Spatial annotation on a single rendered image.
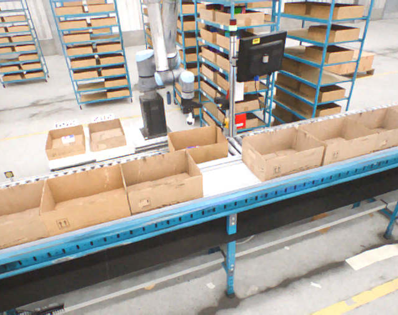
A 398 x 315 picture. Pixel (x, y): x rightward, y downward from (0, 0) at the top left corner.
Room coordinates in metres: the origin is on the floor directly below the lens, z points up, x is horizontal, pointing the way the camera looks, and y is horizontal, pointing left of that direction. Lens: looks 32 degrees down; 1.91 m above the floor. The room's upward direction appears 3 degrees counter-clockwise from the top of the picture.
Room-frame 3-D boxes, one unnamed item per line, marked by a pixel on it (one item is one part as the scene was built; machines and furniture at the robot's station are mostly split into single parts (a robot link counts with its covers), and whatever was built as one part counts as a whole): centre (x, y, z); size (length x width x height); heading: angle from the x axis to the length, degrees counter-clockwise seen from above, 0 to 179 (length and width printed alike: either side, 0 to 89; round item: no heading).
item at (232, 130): (2.23, -0.28, 1.11); 0.12 x 0.05 x 0.88; 108
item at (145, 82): (2.38, 0.39, 1.22); 0.19 x 0.19 x 0.10
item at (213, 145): (1.90, 0.02, 0.83); 0.39 x 0.29 x 0.17; 104
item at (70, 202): (1.18, 0.59, 0.96); 0.39 x 0.29 x 0.17; 108
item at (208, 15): (3.40, -0.28, 1.59); 0.40 x 0.30 x 0.10; 16
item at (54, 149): (2.18, 1.12, 0.80); 0.38 x 0.28 x 0.10; 18
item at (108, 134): (2.27, 0.80, 0.80); 0.38 x 0.28 x 0.10; 19
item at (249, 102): (2.96, -0.43, 0.79); 0.40 x 0.30 x 0.10; 19
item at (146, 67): (2.38, 0.38, 1.36); 0.17 x 0.15 x 0.18; 111
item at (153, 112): (2.38, 0.39, 0.91); 0.26 x 0.26 x 0.33; 21
